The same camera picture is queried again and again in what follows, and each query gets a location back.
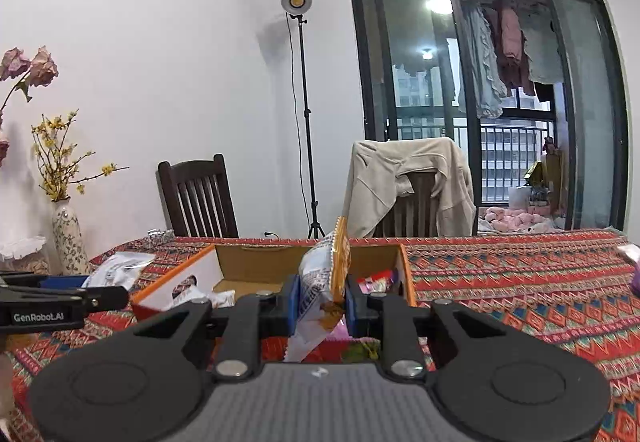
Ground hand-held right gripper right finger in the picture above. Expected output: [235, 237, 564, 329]
[346, 274, 506, 379]

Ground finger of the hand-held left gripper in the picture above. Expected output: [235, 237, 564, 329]
[0, 286, 128, 313]
[0, 274, 90, 290]

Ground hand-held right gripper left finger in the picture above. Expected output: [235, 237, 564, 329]
[134, 273, 301, 379]

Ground white printed snack sachet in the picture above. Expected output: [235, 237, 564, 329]
[200, 289, 236, 310]
[81, 252, 157, 293]

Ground clear cracker snack packet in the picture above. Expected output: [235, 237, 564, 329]
[285, 217, 353, 364]

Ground red cardboard box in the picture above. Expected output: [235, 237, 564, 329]
[131, 243, 418, 323]

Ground person's left forearm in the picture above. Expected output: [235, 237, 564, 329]
[0, 352, 16, 428]

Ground red and silver snack packet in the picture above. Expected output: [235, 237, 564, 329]
[357, 270, 398, 295]

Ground floral ceramic vase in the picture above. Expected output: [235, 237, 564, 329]
[51, 206, 93, 275]

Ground clear plastic storage container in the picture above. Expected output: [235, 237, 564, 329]
[0, 236, 51, 275]

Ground brown wooden chair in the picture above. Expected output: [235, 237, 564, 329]
[372, 172, 441, 239]

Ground yellow flower branches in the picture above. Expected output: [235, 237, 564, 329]
[31, 109, 130, 203]

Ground beige jacket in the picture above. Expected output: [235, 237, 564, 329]
[342, 138, 477, 239]

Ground dark wooden chair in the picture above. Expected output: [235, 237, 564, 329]
[157, 154, 240, 239]

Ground red patterned tablecloth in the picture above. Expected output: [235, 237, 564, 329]
[7, 229, 640, 442]

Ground studio light on stand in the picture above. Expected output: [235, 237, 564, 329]
[281, 0, 326, 240]

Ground pink plush pile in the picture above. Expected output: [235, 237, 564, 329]
[482, 207, 548, 230]

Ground black framed sliding glass door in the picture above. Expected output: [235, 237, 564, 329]
[346, 0, 632, 235]

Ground pink artificial flowers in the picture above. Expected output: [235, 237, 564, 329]
[0, 46, 60, 167]

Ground upright brown cardboard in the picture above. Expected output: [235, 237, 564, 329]
[542, 149, 563, 217]

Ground hanging pale blue garment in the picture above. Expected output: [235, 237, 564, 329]
[459, 2, 508, 119]

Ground purple tissue pack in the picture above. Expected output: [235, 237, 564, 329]
[617, 244, 640, 297]

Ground hanging pink garment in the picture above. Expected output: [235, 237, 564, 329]
[492, 0, 528, 92]

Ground hanging white garment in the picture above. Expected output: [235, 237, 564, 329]
[520, 4, 566, 85]

